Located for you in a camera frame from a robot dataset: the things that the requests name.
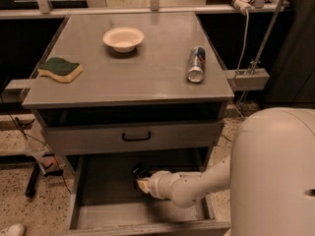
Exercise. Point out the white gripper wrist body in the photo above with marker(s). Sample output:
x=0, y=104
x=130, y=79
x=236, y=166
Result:
x=155, y=183

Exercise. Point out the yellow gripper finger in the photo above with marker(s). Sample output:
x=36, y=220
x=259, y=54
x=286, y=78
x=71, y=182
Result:
x=143, y=184

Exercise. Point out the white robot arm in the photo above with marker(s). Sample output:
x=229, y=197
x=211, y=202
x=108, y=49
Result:
x=270, y=174

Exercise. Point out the open grey middle drawer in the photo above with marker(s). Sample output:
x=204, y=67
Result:
x=107, y=201

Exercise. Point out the closed grey upper drawer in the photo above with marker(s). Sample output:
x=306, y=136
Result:
x=107, y=138

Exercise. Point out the grey cabinet counter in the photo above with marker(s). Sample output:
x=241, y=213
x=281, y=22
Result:
x=156, y=71

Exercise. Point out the black clamp tool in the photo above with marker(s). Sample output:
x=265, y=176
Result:
x=48, y=166

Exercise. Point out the silver blue drink can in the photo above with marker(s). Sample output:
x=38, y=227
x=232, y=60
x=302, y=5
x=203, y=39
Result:
x=196, y=65

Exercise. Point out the white shoe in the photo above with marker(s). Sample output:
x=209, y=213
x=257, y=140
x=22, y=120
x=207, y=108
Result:
x=14, y=230

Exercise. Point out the green yellow sponge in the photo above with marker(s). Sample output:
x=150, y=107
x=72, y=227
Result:
x=60, y=70

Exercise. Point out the white paper bowl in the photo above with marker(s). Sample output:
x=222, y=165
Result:
x=123, y=40

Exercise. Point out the dark cabinet at right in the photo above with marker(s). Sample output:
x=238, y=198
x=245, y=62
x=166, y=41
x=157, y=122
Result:
x=292, y=77

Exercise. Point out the metal diagonal rod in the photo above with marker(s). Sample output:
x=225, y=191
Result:
x=253, y=64

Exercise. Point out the black drawer handle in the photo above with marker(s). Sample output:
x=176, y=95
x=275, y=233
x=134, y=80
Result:
x=135, y=138

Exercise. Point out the grey side bracket block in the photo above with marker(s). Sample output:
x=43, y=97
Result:
x=242, y=81

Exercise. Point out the grey back rail shelf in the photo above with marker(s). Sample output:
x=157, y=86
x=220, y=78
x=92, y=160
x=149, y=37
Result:
x=61, y=13

